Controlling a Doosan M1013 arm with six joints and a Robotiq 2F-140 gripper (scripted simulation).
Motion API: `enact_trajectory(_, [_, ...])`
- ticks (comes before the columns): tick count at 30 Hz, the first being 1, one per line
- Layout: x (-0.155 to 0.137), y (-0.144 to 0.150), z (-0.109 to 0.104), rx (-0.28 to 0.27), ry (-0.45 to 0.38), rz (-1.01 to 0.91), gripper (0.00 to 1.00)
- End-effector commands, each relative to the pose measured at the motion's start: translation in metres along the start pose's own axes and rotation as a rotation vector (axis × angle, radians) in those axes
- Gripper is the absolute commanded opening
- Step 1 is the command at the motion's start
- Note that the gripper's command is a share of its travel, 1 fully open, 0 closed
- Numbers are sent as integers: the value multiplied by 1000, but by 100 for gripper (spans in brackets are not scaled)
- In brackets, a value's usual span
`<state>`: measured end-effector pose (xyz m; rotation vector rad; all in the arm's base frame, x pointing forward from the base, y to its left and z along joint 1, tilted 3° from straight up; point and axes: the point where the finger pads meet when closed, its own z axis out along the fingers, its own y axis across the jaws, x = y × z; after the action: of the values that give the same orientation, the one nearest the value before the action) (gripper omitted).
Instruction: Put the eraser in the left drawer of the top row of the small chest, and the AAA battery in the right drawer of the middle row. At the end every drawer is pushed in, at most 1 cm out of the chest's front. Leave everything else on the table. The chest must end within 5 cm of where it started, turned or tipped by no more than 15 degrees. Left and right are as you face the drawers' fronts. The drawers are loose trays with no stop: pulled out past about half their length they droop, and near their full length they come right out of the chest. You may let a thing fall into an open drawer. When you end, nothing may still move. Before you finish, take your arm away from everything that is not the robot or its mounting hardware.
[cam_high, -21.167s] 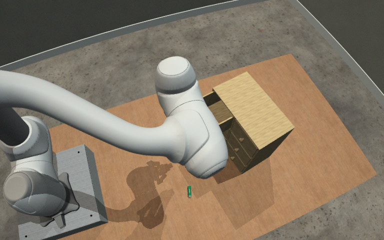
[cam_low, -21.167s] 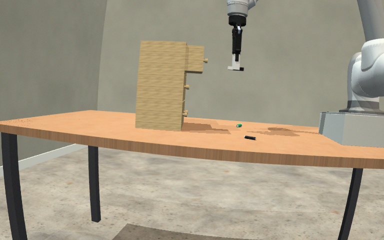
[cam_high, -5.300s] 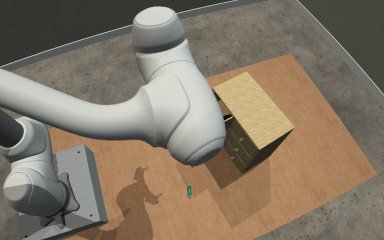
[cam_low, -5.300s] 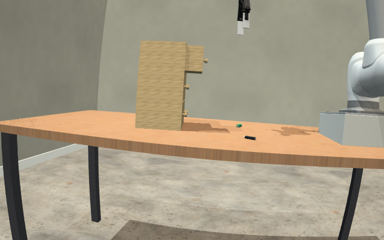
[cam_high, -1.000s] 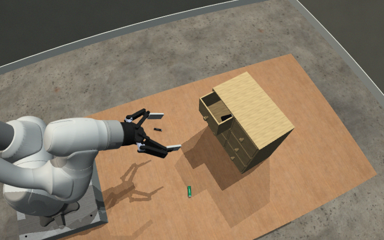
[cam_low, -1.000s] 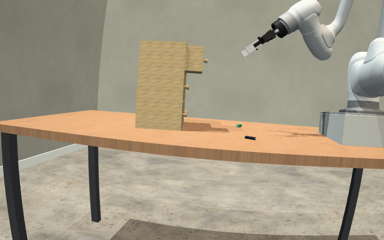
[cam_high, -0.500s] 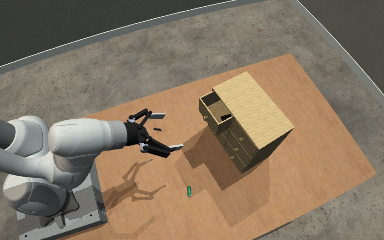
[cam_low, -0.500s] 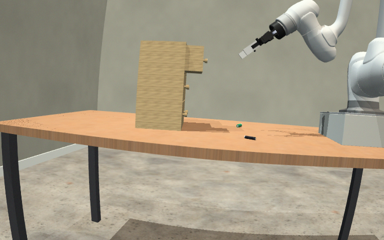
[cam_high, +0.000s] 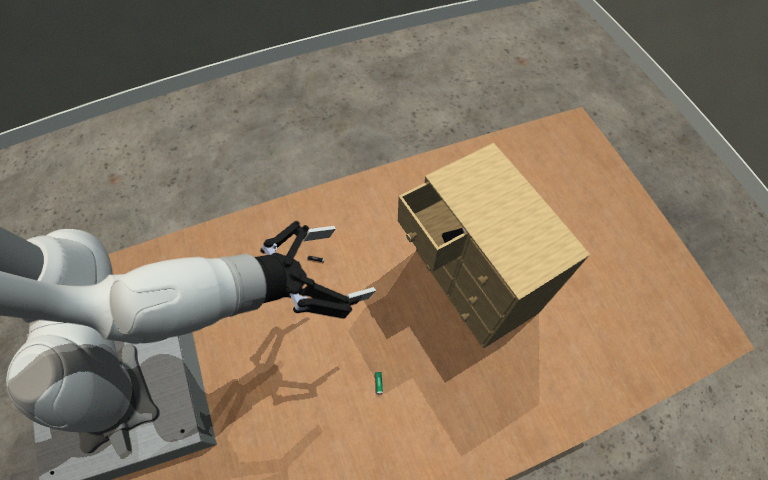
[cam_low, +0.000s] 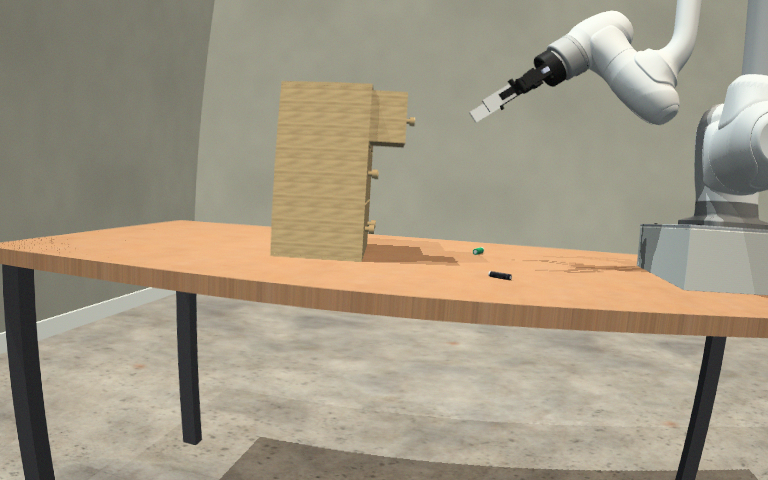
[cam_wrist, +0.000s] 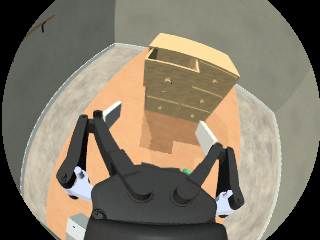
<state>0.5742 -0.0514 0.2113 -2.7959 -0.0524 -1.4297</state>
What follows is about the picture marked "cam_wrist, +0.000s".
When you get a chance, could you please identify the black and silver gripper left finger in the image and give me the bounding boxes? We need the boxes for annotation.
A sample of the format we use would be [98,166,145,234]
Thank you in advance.
[56,101,153,203]

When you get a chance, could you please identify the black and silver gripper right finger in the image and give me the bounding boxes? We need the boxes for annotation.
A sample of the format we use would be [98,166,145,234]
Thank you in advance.
[173,121,245,218]

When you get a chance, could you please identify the brown wooden drawer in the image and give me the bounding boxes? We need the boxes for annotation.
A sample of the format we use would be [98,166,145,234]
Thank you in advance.
[194,61,237,96]
[175,104,210,122]
[182,87,222,111]
[143,48,199,97]
[145,96,179,116]
[147,88,182,102]

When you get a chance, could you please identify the tall wooden chest of drawers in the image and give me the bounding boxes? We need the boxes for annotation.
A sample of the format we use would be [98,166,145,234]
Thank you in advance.
[148,33,240,121]

